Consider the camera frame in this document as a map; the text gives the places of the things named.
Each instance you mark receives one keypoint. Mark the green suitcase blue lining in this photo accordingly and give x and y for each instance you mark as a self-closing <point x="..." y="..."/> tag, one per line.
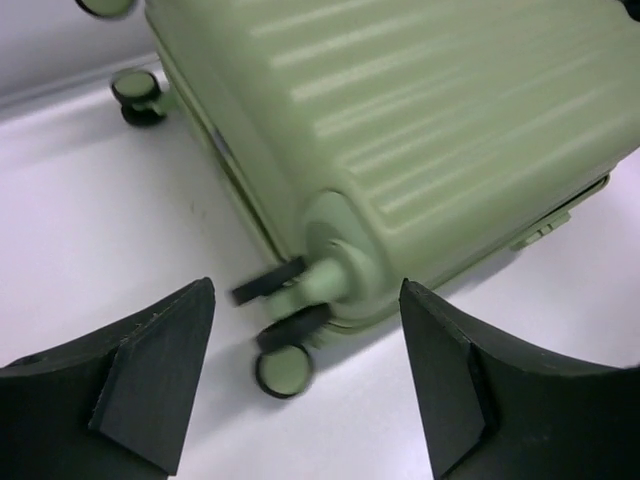
<point x="369" y="142"/>

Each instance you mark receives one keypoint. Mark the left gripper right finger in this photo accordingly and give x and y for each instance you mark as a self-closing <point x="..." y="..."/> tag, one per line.
<point x="494" y="406"/>

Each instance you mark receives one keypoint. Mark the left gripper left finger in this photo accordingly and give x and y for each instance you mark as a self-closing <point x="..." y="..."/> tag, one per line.
<point x="112" y="404"/>

